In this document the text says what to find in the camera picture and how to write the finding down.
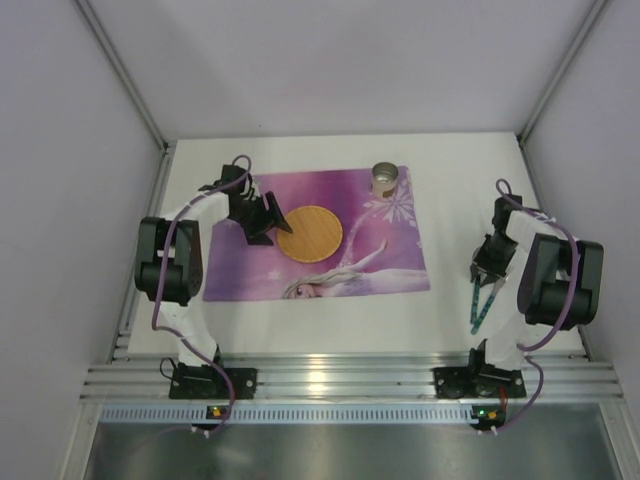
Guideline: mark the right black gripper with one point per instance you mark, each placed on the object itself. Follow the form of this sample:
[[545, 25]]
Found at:
[[488, 268]]

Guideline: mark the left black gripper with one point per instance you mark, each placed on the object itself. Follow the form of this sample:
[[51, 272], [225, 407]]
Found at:
[[258, 218]]

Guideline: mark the metal spoon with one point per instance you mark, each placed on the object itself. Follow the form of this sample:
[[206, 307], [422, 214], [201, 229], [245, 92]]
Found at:
[[475, 300]]

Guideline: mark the round orange woven plate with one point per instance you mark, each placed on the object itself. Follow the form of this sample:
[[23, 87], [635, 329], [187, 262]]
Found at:
[[317, 233]]

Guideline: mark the purple printed cloth placemat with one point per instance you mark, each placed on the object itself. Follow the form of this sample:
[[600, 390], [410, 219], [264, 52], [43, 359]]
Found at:
[[380, 253]]

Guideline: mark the beige metal cup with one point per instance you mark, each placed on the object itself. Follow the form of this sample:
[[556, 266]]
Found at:
[[384, 179]]

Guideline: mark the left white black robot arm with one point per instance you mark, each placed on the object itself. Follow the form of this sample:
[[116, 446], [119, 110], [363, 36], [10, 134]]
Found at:
[[172, 255]]

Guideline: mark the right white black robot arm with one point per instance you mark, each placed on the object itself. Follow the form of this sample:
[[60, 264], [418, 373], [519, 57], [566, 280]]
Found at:
[[558, 289]]

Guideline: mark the metal fork teal handle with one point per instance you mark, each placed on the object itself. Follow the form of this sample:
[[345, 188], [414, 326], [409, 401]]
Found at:
[[483, 312]]

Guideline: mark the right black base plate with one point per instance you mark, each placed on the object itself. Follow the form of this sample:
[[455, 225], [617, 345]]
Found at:
[[463, 382]]

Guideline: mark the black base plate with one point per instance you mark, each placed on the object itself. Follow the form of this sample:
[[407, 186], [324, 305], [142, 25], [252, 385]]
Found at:
[[205, 383], [463, 382]]

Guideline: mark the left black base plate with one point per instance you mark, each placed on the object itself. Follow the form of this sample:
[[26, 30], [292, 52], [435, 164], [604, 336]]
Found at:
[[205, 383]]

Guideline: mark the aluminium mounting rail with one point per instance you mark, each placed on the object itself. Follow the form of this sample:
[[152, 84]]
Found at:
[[343, 378]]

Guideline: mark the perforated grey cable duct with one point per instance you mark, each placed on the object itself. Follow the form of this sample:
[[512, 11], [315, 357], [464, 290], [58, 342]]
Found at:
[[294, 414]]

